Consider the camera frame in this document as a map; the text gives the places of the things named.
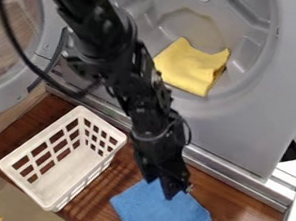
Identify white basket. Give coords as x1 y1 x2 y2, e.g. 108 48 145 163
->
0 96 132 221

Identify washing machine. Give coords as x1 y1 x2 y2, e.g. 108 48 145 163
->
0 0 296 183

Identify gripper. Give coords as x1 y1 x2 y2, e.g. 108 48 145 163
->
123 111 201 204

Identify blue cloth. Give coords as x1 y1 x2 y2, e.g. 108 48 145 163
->
105 173 218 221

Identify yellow cloth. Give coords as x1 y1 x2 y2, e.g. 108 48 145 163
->
148 33 233 100

